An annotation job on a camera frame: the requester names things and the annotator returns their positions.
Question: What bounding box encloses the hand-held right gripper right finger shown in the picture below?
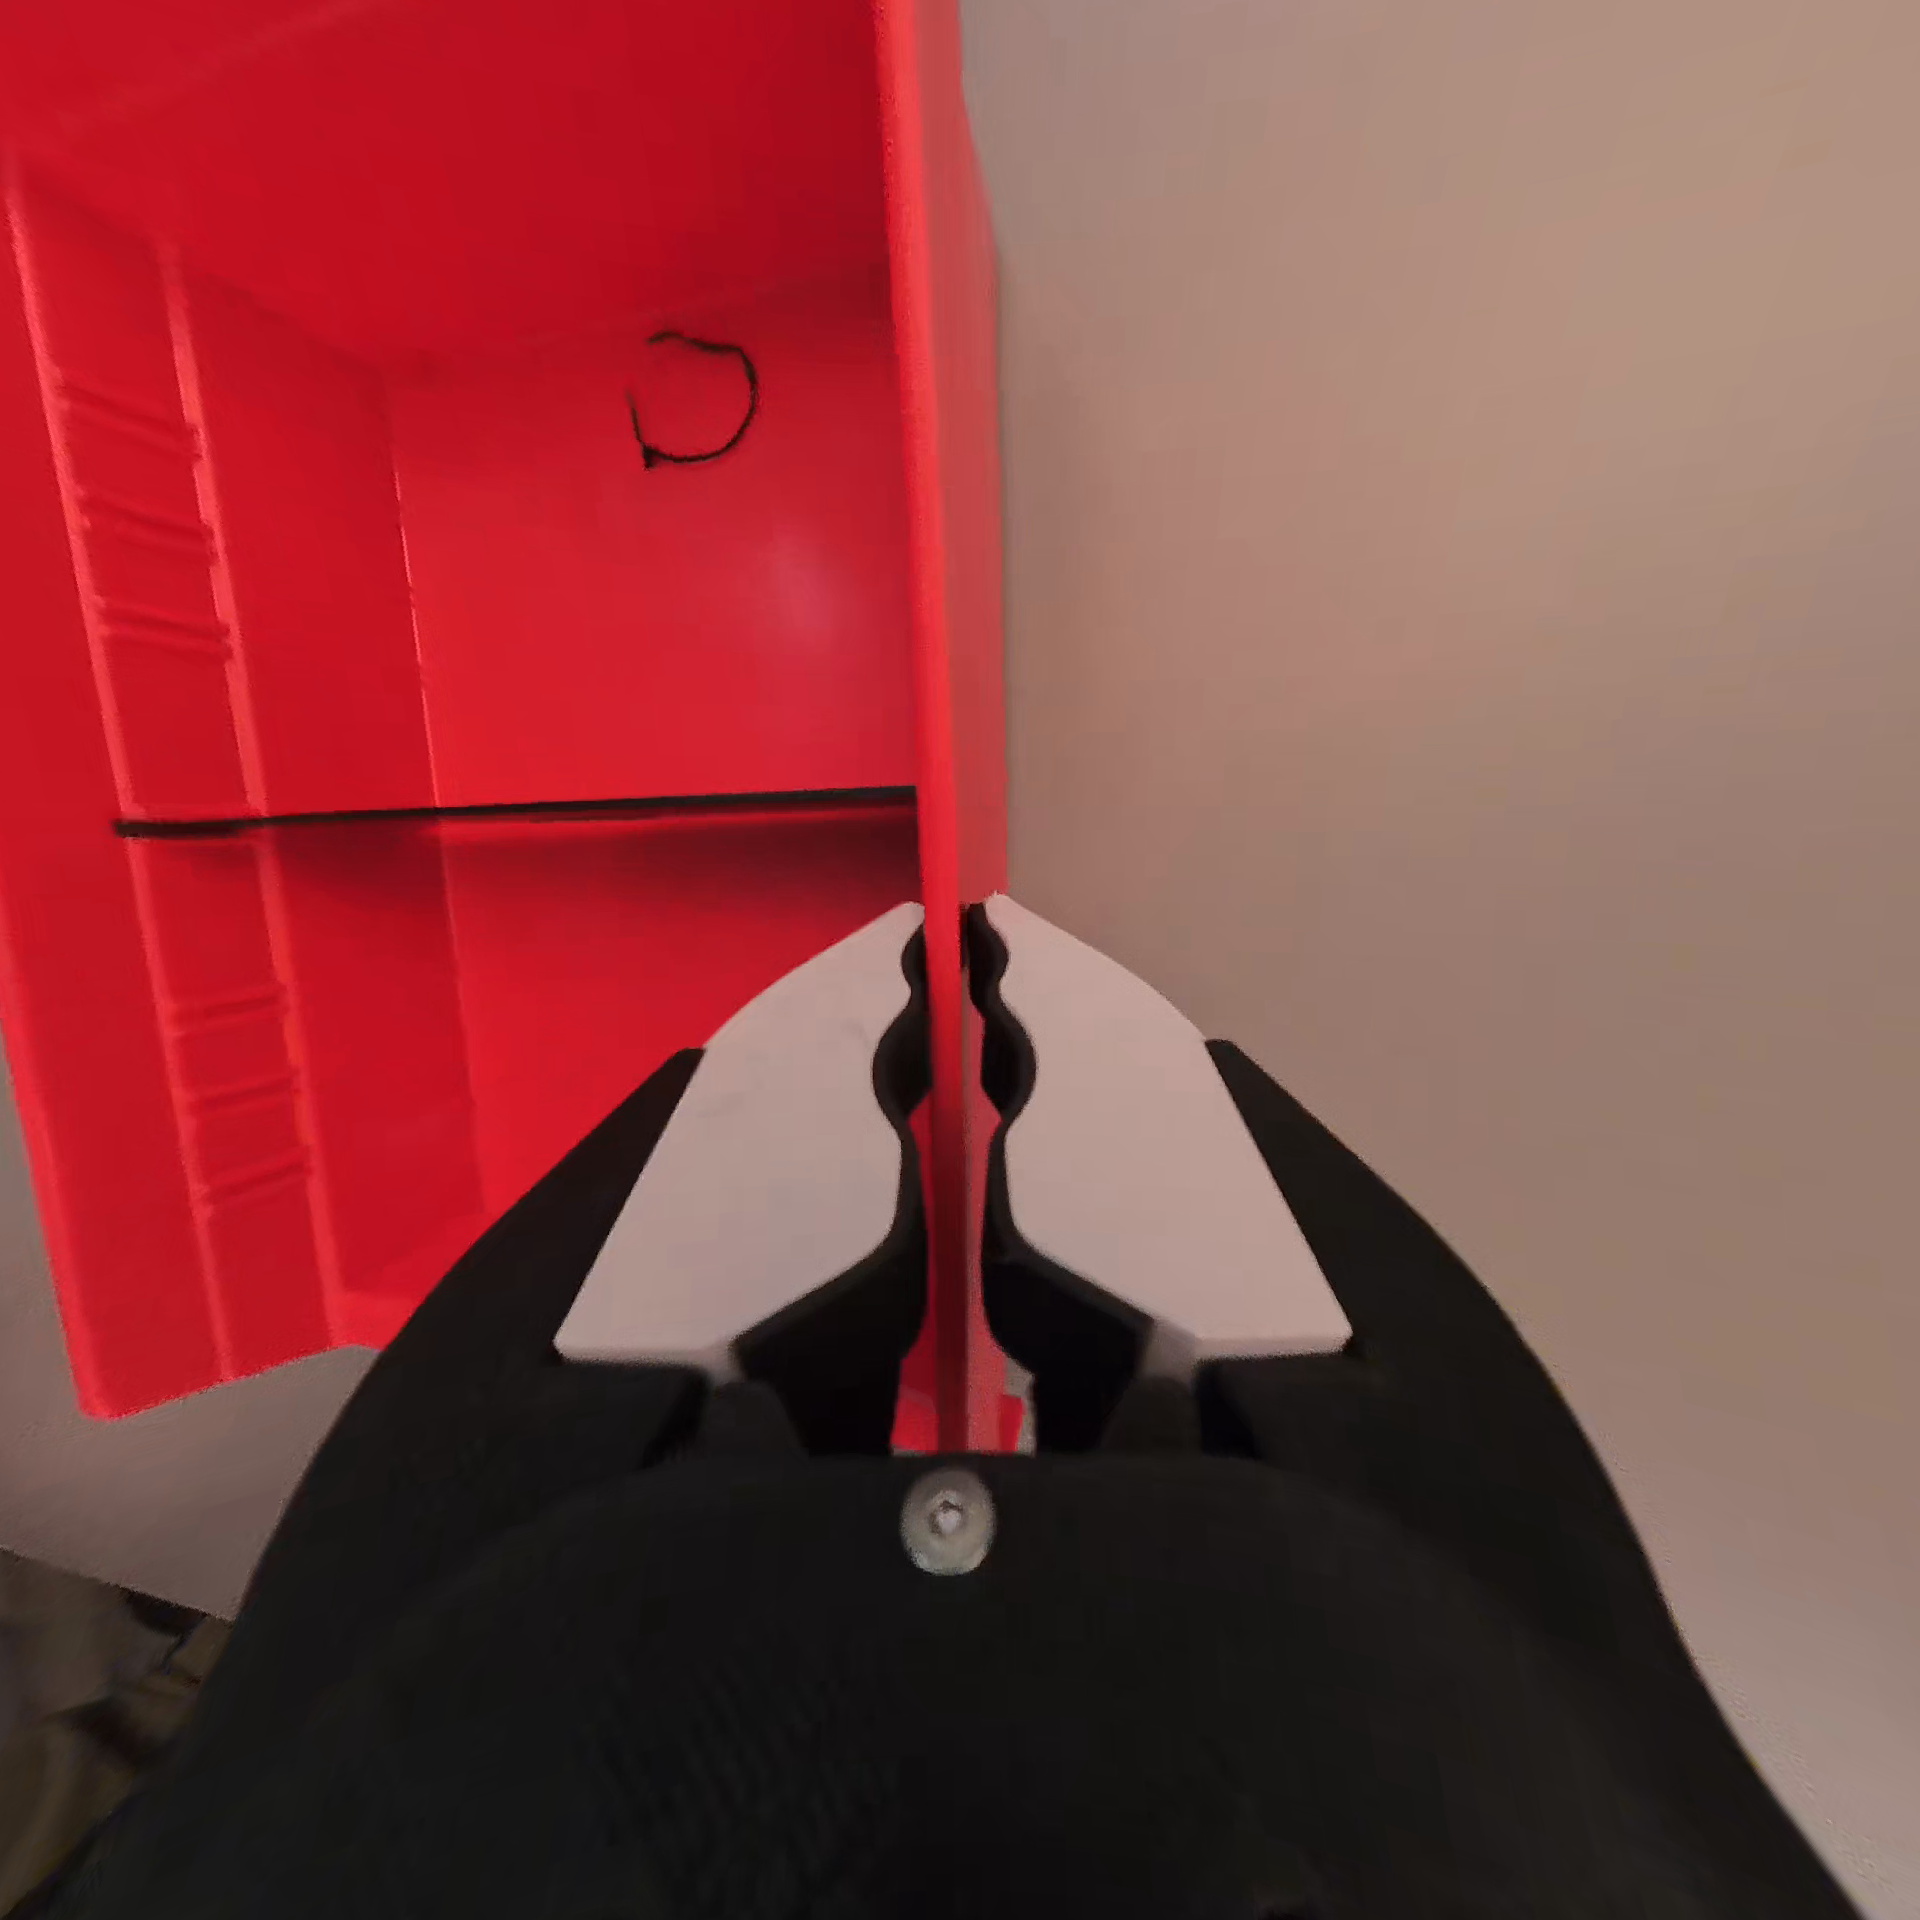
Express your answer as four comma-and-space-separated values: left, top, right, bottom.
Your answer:
965, 892, 1355, 1383

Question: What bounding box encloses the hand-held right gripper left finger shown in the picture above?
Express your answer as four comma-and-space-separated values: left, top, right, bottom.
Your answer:
551, 896, 934, 1383

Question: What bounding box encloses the black bin divider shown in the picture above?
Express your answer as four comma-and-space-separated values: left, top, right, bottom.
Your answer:
111, 784, 921, 841

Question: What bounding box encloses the red plastic bin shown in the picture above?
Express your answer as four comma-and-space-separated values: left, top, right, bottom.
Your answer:
0, 0, 1011, 1455

